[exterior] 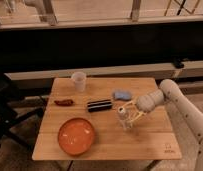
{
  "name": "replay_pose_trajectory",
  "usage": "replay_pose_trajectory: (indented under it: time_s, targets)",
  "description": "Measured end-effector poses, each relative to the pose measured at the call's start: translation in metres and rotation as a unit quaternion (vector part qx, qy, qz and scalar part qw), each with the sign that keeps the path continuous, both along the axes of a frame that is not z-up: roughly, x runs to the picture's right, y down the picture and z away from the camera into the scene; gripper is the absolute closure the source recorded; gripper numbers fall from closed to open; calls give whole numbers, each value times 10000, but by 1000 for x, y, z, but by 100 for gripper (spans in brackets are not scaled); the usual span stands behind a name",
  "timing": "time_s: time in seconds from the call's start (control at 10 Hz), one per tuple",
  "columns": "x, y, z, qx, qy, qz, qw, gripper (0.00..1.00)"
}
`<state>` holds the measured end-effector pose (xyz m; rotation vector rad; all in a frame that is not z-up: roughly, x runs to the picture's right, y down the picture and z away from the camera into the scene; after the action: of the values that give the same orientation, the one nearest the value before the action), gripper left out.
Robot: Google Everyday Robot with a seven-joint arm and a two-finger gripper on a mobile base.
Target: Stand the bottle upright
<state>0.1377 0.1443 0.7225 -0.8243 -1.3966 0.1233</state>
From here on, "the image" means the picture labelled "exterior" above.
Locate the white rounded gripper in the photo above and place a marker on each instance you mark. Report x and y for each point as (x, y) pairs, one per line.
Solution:
(145, 103)

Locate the clear plastic bottle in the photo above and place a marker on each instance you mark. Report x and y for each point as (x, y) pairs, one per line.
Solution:
(124, 118)

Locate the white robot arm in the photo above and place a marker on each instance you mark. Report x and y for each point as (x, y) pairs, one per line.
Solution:
(168, 90)

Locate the black striped rectangular box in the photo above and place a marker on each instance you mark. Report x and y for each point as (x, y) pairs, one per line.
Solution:
(100, 105)

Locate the wooden folding table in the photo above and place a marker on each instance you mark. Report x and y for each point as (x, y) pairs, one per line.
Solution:
(152, 137)

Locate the clear plastic cup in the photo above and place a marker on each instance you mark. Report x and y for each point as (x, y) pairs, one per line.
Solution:
(79, 80)

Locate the orange round plate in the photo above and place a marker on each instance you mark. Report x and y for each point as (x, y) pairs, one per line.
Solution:
(76, 136)

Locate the black chair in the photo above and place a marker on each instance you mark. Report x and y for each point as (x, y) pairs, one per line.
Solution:
(8, 116)

